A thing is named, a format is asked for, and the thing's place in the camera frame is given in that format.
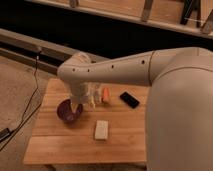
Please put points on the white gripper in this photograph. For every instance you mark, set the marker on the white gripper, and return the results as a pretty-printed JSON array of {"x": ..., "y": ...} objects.
[{"x": 79, "y": 94}]

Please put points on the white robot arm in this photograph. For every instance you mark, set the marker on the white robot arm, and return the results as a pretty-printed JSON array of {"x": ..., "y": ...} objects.
[{"x": 179, "y": 111}]

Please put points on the purple bowl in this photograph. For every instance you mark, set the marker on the purple bowl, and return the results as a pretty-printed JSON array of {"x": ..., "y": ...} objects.
[{"x": 64, "y": 112}]

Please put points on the clear glass bottle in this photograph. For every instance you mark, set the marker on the clear glass bottle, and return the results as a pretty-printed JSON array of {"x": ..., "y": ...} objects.
[{"x": 94, "y": 94}]

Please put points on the white sponge block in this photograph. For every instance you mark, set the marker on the white sponge block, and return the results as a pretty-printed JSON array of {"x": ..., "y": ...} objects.
[{"x": 101, "y": 130}]

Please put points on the wooden table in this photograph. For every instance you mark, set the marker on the wooden table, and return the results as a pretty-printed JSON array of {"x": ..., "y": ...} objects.
[{"x": 54, "y": 142}]

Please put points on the black phone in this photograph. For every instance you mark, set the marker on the black phone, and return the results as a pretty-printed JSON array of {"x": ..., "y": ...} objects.
[{"x": 129, "y": 100}]

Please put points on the black floor device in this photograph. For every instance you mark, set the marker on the black floor device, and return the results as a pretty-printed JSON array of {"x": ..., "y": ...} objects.
[{"x": 4, "y": 133}]

